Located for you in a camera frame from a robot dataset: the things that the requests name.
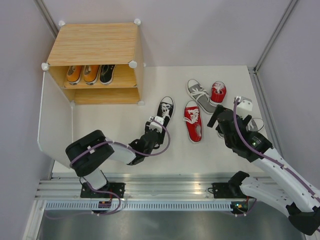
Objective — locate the left aluminium frame post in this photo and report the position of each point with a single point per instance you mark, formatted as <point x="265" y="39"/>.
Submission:
<point x="42" y="8"/>

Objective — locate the aluminium frame post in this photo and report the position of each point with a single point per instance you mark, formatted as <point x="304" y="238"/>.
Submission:
<point x="267" y="80"/>
<point x="42" y="8"/>

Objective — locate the red sneaker front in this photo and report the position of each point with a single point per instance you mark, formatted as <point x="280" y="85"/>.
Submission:
<point x="193" y="121"/>

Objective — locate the grey sneaker back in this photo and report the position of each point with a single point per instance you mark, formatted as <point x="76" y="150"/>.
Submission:
<point x="200" y="96"/>

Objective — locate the white slotted cable duct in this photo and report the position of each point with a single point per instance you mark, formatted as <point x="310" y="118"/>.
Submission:
<point x="141" y="205"/>

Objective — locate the red sneaker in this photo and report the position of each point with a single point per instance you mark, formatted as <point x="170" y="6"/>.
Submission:
<point x="193" y="121"/>
<point x="218" y="93"/>

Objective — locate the wooden two-shelf shoe cabinet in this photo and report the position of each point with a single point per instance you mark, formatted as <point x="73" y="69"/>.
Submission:
<point x="100" y="44"/>

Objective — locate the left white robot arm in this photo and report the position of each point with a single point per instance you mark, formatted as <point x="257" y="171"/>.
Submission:
<point x="88" y="153"/>

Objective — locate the black sneaker back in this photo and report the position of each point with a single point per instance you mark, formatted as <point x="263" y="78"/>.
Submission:
<point x="166" y="109"/>

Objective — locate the black sneaker orange sole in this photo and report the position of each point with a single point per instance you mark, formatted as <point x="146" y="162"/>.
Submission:
<point x="106" y="74"/>

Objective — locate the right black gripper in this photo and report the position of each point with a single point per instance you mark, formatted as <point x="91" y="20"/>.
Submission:
<point x="213" y="118"/>

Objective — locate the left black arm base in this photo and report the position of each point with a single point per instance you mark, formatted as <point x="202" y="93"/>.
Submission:
<point x="111" y="192"/>

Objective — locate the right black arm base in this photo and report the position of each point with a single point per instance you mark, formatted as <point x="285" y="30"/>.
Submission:
<point x="231" y="190"/>

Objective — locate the red sneaker back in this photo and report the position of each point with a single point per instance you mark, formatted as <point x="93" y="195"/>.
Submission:
<point x="218" y="93"/>

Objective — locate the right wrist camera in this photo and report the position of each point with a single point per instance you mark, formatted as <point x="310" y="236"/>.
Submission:
<point x="244" y="106"/>

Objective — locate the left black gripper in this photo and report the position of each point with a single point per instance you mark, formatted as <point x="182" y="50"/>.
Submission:
<point x="160" y="140"/>

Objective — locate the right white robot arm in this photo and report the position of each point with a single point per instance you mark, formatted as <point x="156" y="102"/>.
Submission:
<point x="297" y="199"/>

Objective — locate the aluminium mounting rail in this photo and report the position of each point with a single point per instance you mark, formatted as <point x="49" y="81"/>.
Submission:
<point x="137" y="187"/>

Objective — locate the grey sneaker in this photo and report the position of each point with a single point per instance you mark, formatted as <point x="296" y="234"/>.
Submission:
<point x="255" y="124"/>
<point x="200" y="96"/>

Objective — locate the right aluminium frame post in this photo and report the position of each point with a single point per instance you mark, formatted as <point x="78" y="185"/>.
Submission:
<point x="267" y="80"/>

